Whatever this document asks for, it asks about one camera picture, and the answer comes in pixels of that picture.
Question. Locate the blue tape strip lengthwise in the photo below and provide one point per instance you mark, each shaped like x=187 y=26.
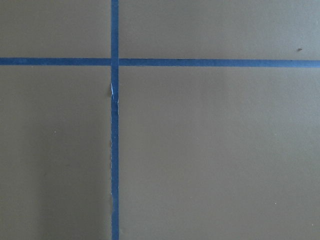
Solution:
x=114 y=120

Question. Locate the blue tape strip near crosswise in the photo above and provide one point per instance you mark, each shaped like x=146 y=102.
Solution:
x=159 y=62

